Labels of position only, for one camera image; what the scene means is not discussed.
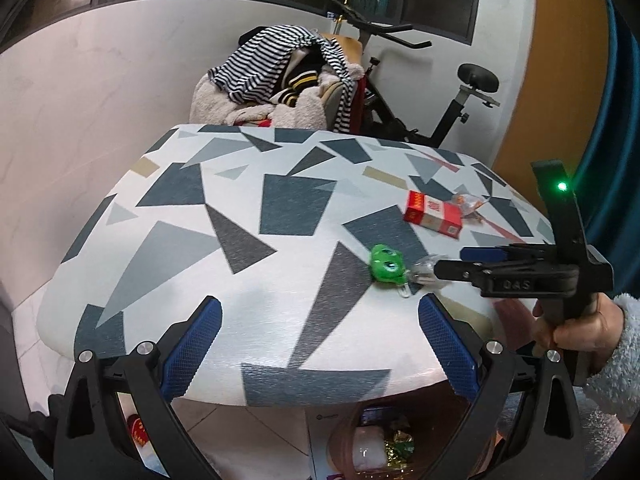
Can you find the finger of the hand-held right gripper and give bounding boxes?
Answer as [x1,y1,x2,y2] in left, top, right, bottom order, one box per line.
[460,243,556,262]
[432,258,502,284]

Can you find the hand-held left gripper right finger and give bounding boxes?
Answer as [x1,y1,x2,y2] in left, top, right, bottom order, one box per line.
[417,292,587,480]

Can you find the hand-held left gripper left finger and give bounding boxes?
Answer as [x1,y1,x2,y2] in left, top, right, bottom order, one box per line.
[52,296,223,480]

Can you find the clear plastic wrapper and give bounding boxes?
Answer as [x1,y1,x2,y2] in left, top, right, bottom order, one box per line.
[410,255,452,292]

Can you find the green foil wrapper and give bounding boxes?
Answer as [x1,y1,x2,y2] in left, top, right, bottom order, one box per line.
[384,430,417,467]

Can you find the white plastic bag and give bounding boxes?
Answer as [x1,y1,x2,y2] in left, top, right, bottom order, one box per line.
[352,425,389,472]

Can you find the brown round waste bin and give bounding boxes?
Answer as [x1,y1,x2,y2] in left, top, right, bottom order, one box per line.
[327,399,501,480]

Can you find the person's right forearm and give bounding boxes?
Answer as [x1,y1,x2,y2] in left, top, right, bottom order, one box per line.
[582,295,640,423]

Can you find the person's right hand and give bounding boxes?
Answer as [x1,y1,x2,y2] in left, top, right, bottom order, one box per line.
[530,292,626,357]

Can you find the clear orange snack wrapper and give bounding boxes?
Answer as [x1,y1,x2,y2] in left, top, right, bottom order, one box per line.
[450,192,494,222]

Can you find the red cigarette box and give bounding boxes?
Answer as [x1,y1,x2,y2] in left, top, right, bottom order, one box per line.
[403,190,463,238]

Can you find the green frog toy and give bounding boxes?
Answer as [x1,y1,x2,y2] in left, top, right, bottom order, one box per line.
[369,244,414,297]

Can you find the geometric patterned tablecloth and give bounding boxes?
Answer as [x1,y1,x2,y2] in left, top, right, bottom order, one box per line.
[37,124,556,408]

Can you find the blue curtain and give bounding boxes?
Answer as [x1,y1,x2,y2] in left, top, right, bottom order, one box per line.
[575,0,640,302]

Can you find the black exercise bike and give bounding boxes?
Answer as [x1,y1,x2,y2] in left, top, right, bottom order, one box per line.
[325,0,502,150]

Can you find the orange wooden door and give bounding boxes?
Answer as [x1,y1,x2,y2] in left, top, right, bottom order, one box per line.
[492,0,610,241]

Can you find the red cloth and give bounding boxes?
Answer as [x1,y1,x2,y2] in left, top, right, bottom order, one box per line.
[354,77,370,134]

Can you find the dark jacket yellow stripes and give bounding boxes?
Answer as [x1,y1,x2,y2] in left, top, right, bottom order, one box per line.
[274,50,332,107]

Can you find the beige fluffy coat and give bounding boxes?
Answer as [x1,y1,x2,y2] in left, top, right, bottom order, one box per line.
[190,71,327,131]

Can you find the black white striped shirt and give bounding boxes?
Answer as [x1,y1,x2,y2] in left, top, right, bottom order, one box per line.
[209,25,362,134]

